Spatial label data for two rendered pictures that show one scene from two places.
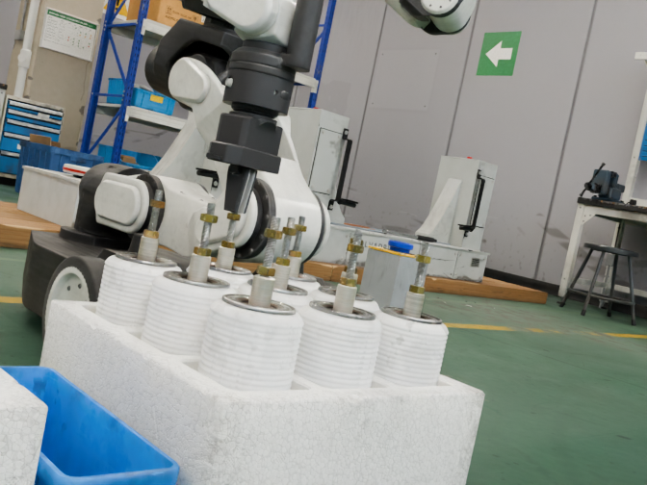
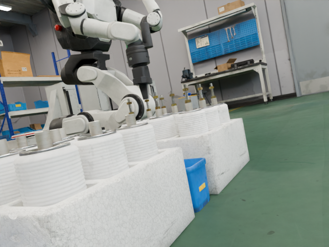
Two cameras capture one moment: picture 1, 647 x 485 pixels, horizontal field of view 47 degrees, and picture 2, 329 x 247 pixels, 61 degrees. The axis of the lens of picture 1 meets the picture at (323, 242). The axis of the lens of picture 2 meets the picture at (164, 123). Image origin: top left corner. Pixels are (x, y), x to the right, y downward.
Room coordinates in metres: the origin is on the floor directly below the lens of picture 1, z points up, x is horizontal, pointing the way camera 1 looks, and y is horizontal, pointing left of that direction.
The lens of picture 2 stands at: (-0.09, 0.39, 0.28)
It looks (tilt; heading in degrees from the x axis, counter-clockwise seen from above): 3 degrees down; 344
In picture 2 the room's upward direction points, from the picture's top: 11 degrees counter-clockwise
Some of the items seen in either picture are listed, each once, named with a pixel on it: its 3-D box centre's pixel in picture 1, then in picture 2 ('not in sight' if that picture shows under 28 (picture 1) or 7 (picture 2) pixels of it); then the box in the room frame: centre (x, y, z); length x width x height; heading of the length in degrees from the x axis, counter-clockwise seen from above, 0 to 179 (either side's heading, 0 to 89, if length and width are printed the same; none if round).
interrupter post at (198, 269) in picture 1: (198, 269); (158, 113); (0.84, 0.13, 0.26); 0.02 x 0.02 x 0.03
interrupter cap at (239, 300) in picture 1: (259, 305); (190, 111); (0.75, 0.05, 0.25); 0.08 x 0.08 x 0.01
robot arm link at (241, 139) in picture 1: (250, 122); (139, 69); (1.01, 0.13, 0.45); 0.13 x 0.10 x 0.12; 151
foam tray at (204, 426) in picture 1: (251, 415); (183, 154); (0.92, 0.04, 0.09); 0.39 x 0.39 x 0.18; 43
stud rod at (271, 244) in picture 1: (269, 253); (186, 95); (0.75, 0.05, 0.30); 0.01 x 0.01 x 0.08
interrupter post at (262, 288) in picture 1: (261, 293); (189, 108); (0.75, 0.05, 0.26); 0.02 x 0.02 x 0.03
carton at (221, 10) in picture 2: not in sight; (231, 8); (4.80, -2.85, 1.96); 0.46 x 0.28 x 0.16; 39
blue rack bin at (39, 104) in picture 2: not in sight; (48, 104); (6.65, 1.03, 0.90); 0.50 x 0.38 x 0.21; 42
